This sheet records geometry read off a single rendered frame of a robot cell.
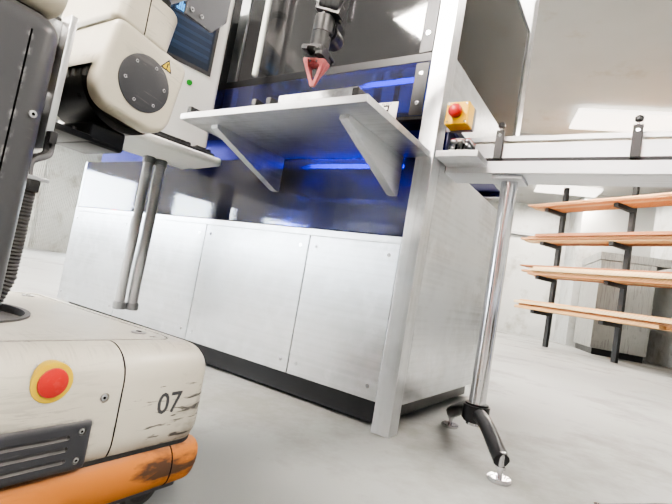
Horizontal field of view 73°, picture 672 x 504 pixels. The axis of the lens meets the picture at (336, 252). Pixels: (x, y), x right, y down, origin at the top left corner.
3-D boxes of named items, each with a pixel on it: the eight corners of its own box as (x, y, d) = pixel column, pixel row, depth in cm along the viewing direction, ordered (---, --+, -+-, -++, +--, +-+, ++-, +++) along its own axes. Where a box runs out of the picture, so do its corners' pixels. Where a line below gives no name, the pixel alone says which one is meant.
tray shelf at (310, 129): (276, 165, 186) (276, 160, 186) (437, 164, 147) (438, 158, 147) (179, 118, 146) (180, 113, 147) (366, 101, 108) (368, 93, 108)
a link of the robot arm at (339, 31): (321, -12, 130) (346, -5, 127) (334, 11, 141) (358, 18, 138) (303, 27, 131) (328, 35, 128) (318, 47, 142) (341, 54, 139)
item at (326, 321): (197, 319, 331) (220, 201, 338) (480, 399, 217) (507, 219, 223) (52, 313, 248) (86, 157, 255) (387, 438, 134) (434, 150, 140)
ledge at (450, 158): (449, 170, 151) (450, 164, 151) (489, 170, 144) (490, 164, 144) (434, 156, 140) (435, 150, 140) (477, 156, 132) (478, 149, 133)
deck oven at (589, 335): (659, 366, 756) (672, 260, 769) (588, 353, 788) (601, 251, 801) (631, 358, 890) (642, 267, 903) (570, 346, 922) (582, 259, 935)
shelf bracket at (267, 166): (273, 191, 174) (279, 158, 175) (278, 191, 172) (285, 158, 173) (203, 163, 146) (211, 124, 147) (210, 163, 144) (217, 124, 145)
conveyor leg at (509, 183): (463, 417, 144) (499, 182, 149) (492, 426, 139) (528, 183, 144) (454, 422, 136) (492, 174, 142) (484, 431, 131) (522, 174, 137)
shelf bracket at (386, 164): (389, 196, 146) (395, 157, 147) (397, 196, 144) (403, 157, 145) (331, 162, 118) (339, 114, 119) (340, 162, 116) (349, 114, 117)
